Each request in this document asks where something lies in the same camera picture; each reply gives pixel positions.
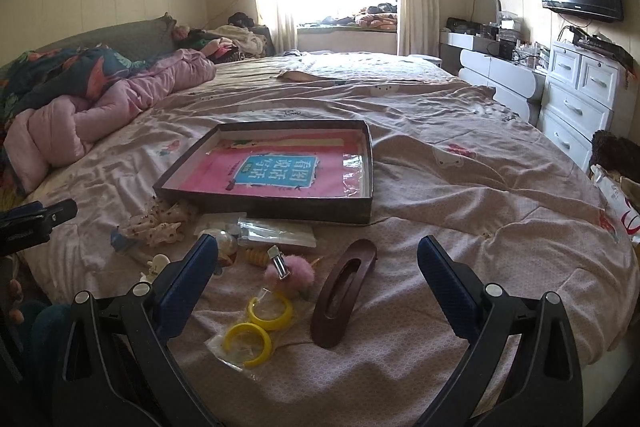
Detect clear cosmetic organizer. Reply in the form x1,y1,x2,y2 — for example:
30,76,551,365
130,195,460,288
499,12,522,40

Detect grey headboard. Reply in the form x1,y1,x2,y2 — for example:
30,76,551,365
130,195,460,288
0,13,177,68

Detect dotted bow hair clip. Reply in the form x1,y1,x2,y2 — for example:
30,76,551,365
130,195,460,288
117,199,197,249

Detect pink quilt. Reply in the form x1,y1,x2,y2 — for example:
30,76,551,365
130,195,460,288
0,48,217,195

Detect small blue box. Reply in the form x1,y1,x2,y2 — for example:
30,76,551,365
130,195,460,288
110,229,147,259

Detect heart-shaped mirror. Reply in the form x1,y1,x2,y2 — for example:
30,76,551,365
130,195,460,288
472,0,502,32

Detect pile of clothes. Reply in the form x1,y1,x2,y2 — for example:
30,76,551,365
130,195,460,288
172,12,273,62

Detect black set-top box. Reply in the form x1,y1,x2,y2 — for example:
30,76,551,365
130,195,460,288
570,33,632,64

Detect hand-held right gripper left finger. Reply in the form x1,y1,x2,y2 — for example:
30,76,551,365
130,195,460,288
52,234,223,427

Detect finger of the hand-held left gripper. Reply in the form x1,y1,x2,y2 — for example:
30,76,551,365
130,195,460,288
0,199,78,230

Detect translucent white claw clip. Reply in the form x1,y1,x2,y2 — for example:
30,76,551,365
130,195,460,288
199,229,239,276

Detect white bag with red print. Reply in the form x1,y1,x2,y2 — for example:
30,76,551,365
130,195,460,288
590,164,640,244

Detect white dressing table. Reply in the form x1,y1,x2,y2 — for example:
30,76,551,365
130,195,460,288
440,31,547,125

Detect white drawer dresser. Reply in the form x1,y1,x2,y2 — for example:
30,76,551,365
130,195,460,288
537,41,633,172

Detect yellow hoop earring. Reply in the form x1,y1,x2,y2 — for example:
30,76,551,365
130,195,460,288
248,294,294,331
223,323,274,368

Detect beige patterned blanket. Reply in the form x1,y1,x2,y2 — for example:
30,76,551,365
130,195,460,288
272,52,462,86

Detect small clear plastic bag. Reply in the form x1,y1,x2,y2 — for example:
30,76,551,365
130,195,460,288
200,213,242,234

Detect amber spiral hair tie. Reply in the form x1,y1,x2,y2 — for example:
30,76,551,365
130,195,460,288
244,246,274,266

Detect bed with pink sheet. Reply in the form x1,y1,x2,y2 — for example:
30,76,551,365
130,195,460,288
20,51,640,427

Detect clothes on window seat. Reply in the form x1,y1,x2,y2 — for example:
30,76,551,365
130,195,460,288
300,4,399,30

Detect dark shallow cardboard box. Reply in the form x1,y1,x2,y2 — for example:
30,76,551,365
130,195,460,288
152,119,375,225

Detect black case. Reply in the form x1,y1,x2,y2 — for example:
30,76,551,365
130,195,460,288
446,17,483,36

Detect clear plastic hoop bag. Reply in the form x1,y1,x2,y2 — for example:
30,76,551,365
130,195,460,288
207,291,297,381

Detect pink pom-pom hair clip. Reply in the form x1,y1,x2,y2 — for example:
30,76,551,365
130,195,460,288
263,245,317,301

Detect brown fuzzy plush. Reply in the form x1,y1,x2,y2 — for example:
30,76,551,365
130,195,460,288
590,130,640,181

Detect clear bag with stud earrings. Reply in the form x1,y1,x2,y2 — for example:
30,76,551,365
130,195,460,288
237,217,319,251

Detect person's left hand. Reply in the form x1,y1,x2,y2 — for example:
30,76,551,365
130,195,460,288
5,257,28,325

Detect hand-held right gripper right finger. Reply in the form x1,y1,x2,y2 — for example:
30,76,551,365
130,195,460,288
415,234,586,427

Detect dark floral quilt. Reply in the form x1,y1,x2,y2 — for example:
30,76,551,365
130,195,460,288
0,46,151,128

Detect brown oval hair barrette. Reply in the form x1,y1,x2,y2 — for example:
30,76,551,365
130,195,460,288
310,239,379,349

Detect cream flower hair clip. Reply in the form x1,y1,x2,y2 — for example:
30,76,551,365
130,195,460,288
139,253,174,284

